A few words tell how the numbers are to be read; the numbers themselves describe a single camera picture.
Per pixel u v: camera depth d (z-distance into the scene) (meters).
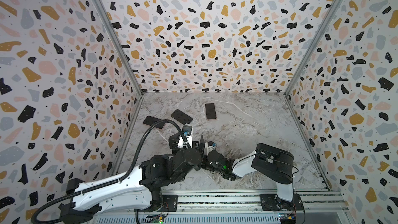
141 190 0.44
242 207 0.73
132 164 0.42
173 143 0.57
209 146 0.83
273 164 0.51
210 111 1.11
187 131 0.53
